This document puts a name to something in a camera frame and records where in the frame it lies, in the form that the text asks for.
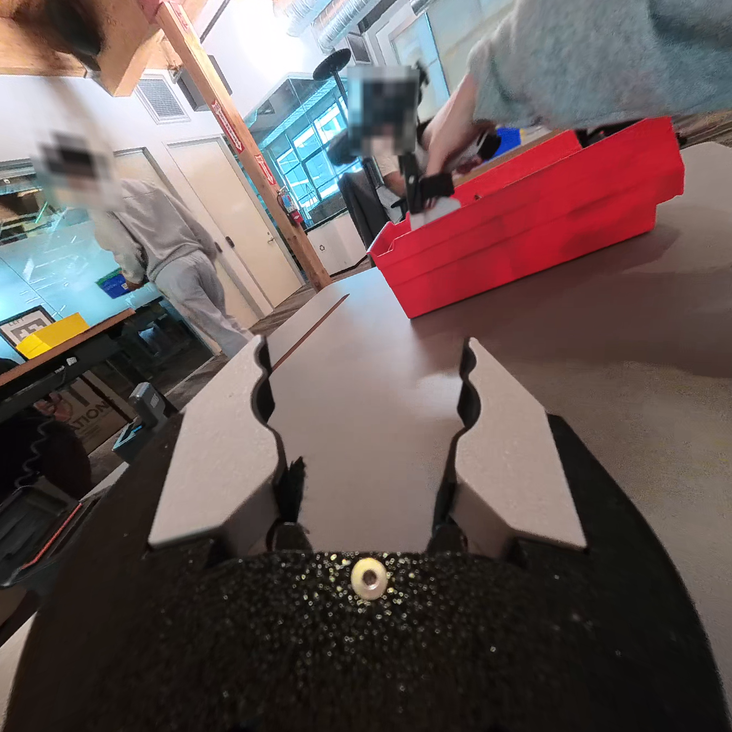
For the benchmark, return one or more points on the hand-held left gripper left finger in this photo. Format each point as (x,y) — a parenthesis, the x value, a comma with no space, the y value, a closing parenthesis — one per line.
(223,452)

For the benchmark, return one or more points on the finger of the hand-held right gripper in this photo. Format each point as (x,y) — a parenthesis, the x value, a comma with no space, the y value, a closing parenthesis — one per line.
(434,216)

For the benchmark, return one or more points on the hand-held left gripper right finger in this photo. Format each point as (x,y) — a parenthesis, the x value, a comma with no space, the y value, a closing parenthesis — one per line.
(509,457)

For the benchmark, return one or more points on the red plastic bin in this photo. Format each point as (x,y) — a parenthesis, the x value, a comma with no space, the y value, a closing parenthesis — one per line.
(543,229)

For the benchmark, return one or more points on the person's right forearm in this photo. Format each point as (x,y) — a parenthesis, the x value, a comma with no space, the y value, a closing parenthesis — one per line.
(572,63)

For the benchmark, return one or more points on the person's right hand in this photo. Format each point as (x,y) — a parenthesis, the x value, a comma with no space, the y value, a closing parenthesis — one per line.
(452,137)

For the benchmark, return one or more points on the black jacket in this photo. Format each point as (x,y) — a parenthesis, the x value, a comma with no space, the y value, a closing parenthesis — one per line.
(360,209)

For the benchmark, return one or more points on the teal box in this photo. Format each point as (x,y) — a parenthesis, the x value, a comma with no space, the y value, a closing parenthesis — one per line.
(132,443)

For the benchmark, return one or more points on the white recycling cabinet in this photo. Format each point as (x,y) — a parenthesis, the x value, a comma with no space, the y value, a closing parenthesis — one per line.
(337,246)

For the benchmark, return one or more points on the printed cardboard box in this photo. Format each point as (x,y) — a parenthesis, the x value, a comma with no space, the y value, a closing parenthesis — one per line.
(94,417)

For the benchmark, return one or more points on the red fire extinguisher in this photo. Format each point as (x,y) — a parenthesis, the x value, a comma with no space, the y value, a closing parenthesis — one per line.
(290,209)

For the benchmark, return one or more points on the black floor stand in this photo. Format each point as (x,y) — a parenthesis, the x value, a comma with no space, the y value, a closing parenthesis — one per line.
(331,60)

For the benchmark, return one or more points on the black office chair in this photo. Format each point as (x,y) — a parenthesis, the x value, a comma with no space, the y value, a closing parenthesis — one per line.
(57,469)

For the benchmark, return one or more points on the red warning sign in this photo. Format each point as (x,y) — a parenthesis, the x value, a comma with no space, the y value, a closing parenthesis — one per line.
(266,169)
(229,126)

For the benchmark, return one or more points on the wooden top table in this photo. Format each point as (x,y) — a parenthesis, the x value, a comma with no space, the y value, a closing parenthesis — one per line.
(68,346)

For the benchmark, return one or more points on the white door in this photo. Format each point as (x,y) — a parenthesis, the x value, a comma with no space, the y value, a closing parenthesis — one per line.
(240,229)
(140,166)

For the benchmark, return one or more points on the blue plastic bin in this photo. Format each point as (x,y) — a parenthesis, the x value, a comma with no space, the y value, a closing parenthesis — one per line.
(117,286)

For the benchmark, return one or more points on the black equipment case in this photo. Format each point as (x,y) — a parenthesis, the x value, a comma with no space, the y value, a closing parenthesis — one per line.
(34,532)

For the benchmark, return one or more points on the small yellow bin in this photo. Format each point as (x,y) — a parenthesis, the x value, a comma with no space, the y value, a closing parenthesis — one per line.
(54,334)

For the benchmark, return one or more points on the framed printed tag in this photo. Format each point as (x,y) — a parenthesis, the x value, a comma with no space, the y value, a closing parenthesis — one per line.
(26,326)

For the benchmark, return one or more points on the wooden post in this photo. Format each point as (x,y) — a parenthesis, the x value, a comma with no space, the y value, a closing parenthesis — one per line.
(251,166)

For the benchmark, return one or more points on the silver air duct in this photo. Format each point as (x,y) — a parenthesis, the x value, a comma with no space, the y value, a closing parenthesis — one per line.
(343,26)

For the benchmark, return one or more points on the black wall speaker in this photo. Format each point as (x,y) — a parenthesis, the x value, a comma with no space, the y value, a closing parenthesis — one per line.
(203,86)

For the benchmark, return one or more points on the white wall vent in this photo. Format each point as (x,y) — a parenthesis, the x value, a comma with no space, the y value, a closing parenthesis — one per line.
(161,98)

